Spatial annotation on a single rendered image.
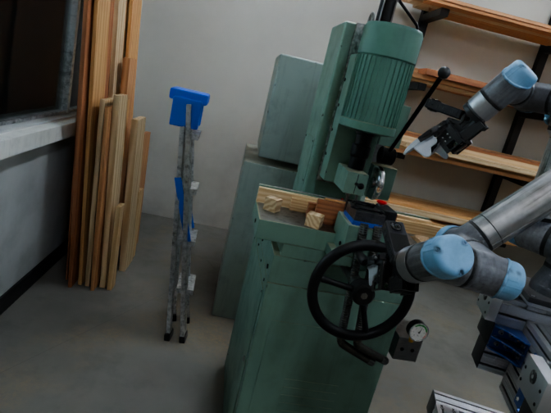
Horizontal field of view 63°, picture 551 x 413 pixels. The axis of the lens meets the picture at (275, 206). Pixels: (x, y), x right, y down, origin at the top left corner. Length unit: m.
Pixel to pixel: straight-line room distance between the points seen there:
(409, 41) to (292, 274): 0.74
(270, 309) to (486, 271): 0.73
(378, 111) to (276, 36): 2.39
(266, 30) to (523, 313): 2.73
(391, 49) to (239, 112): 2.43
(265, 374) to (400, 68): 1.01
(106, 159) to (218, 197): 1.57
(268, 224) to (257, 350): 0.42
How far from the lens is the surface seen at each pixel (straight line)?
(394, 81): 1.39
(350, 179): 1.43
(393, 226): 1.03
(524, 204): 1.02
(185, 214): 2.04
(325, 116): 1.61
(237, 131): 3.70
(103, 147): 2.40
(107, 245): 2.59
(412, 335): 1.49
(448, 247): 0.82
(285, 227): 1.31
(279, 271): 1.36
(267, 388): 1.57
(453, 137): 1.31
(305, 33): 3.71
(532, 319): 1.75
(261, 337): 1.46
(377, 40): 1.39
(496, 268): 0.88
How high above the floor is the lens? 1.28
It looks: 15 degrees down
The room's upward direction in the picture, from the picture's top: 13 degrees clockwise
